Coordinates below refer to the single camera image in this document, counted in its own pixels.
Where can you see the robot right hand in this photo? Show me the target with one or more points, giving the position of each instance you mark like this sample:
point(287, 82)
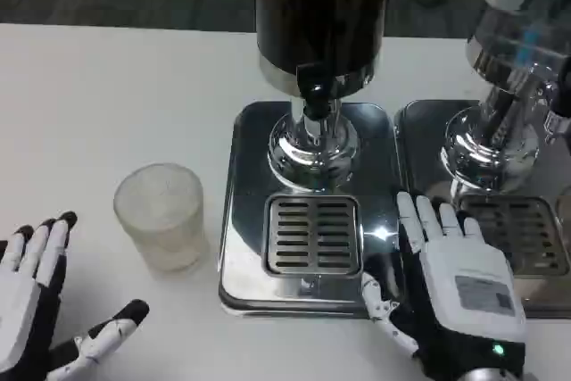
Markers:
point(468, 274)

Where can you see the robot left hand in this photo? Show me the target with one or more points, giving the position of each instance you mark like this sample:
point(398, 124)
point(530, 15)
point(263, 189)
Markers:
point(22, 292)

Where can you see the clear ribbed glass cup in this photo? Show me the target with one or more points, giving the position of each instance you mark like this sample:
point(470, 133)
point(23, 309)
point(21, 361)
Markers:
point(160, 220)

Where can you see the silver robot right forearm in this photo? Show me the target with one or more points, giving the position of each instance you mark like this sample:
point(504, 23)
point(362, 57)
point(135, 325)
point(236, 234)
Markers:
point(490, 375)

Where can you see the slotted steel drip grid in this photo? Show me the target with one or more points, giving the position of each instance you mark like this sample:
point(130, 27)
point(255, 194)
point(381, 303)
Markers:
point(522, 234)
point(312, 234)

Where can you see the steel drip tray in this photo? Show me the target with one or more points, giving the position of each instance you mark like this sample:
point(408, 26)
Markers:
point(424, 153)
point(250, 202)

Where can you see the clear tank drink dispenser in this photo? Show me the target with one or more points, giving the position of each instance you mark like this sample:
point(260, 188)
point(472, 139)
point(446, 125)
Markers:
point(504, 64)

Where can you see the black dispenser tap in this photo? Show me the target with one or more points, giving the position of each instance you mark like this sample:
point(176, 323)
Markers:
point(317, 93)

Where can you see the dark liquid drink dispenser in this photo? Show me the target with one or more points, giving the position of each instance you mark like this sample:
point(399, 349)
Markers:
point(321, 10)

